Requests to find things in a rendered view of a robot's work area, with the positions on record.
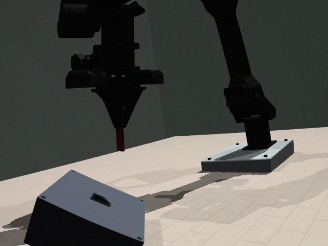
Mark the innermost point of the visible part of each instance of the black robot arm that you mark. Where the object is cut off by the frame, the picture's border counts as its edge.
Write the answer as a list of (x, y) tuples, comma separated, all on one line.
[(244, 95)]

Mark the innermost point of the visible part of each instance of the dark grey sloped panel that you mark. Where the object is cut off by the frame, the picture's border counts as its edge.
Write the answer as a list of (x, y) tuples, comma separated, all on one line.
[(80, 211)]

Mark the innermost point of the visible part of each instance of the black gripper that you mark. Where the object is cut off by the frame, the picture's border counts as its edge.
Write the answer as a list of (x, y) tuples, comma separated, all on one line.
[(117, 58)]

